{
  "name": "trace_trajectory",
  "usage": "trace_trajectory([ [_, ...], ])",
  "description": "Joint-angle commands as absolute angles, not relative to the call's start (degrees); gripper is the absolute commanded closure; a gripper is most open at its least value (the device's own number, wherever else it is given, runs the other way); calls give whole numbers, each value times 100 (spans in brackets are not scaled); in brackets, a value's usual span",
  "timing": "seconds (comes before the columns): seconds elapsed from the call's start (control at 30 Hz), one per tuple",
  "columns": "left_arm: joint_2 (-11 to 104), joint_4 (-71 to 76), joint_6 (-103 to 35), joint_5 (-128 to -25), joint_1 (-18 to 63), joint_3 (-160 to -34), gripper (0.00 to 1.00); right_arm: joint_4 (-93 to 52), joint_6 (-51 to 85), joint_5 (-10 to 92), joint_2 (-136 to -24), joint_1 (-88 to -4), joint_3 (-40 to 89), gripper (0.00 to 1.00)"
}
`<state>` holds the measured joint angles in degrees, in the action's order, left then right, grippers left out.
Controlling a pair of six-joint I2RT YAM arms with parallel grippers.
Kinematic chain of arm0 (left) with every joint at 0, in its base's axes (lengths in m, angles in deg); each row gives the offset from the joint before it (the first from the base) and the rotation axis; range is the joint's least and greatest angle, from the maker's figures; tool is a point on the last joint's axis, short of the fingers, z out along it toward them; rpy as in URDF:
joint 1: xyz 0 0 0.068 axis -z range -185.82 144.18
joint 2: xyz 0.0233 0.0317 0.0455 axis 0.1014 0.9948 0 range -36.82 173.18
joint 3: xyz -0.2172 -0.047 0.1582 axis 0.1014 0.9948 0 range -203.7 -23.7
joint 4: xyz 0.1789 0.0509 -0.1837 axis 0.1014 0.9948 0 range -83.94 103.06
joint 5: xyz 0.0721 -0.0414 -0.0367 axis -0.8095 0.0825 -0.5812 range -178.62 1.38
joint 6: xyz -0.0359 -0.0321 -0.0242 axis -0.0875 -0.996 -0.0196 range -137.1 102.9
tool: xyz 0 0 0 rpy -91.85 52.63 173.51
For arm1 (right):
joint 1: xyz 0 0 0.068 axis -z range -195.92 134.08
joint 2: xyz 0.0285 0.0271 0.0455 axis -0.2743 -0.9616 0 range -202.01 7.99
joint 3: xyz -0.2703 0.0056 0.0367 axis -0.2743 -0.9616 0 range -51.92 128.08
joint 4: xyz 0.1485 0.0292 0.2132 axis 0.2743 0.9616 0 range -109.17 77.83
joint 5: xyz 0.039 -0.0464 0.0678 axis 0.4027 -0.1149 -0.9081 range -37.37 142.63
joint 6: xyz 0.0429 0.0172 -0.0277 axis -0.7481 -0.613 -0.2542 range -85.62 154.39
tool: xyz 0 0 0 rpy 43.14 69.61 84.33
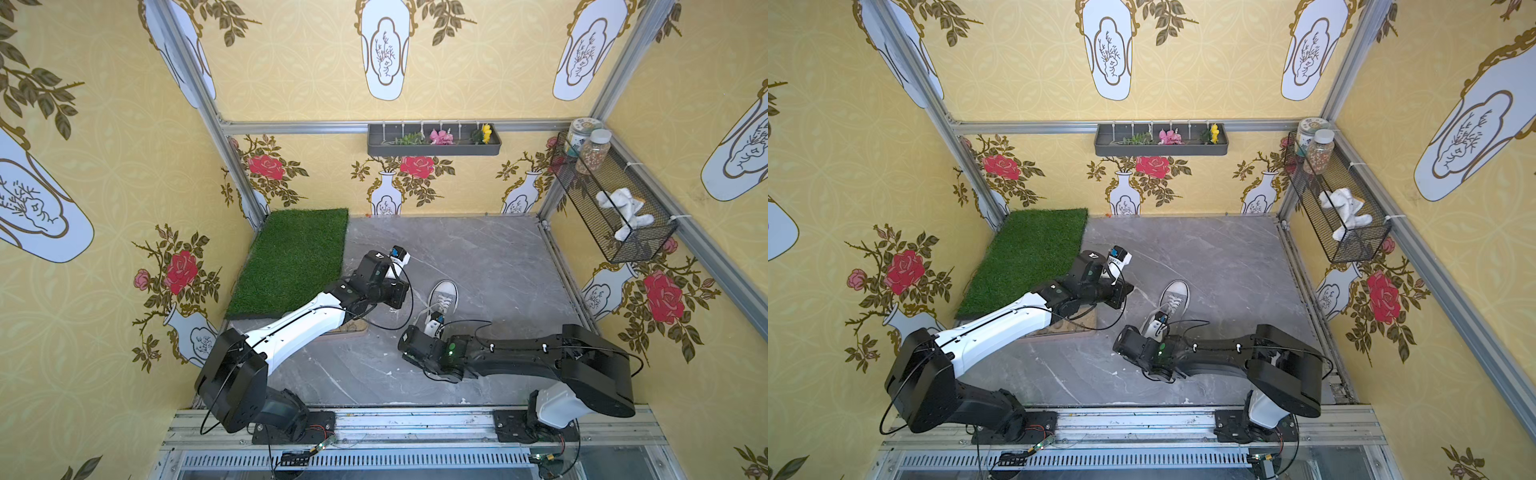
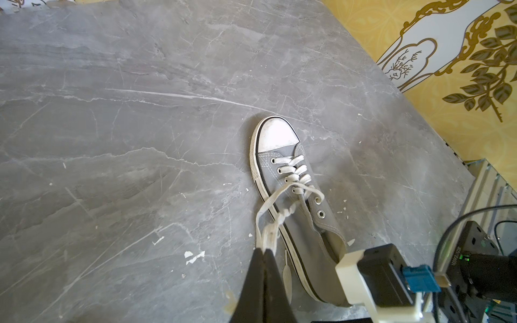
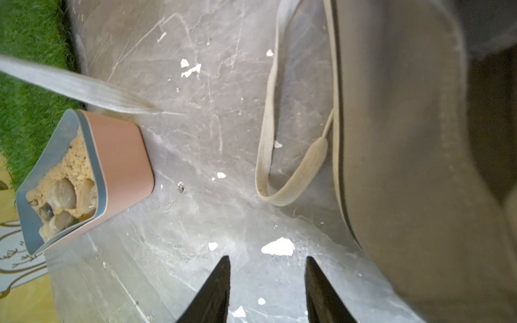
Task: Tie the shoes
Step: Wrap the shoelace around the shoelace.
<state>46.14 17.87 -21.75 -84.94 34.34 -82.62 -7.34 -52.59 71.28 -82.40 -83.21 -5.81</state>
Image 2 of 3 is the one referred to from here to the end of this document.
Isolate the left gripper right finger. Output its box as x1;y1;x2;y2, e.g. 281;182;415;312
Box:
263;250;296;323

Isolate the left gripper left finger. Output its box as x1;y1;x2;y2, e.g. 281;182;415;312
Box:
230;249;265;323

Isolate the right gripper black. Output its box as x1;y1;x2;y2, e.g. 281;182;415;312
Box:
438;221;516;322

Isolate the grey canvas sneaker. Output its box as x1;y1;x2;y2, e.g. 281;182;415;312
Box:
249;116;350;308

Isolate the white shoelace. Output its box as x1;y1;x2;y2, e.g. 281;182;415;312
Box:
251;152;324;301

